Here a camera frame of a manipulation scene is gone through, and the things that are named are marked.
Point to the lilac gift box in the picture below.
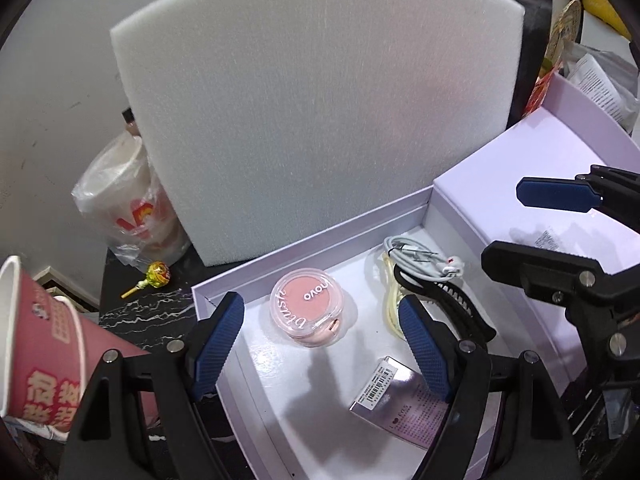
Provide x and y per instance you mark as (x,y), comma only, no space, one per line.
(500,185)

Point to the white foam sheet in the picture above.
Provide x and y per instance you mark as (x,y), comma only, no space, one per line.
(300,110)

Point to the light pink paper cup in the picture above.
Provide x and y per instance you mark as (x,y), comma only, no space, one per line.
(115,350)

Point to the red snack packet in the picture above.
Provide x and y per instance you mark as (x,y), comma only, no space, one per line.
(537,95)

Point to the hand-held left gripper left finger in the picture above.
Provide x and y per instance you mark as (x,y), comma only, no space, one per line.
(215,345)

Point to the cream hair claw clip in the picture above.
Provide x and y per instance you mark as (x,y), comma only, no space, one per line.
(390,305)

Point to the dark pink paper cup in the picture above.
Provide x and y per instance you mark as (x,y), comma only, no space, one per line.
(35,350)

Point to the round woven mat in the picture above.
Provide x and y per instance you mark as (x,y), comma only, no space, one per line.
(567,25)

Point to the yellow bag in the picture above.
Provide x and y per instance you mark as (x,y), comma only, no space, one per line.
(600,0)

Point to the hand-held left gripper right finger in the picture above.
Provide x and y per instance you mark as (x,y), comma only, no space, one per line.
(425,350)

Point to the black hair clip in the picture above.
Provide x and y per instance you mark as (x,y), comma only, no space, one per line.
(460,305)

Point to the pink blush compact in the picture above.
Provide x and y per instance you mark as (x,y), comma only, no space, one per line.
(305,300)

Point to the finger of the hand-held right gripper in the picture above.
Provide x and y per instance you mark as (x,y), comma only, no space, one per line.
(525,265)
(555,195)

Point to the plastic bag with drink cup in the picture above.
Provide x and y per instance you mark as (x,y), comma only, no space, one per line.
(130,220)

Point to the yellow lollipop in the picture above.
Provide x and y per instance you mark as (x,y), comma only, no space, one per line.
(159,275)

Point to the silver barcode packet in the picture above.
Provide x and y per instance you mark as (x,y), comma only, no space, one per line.
(400,410)

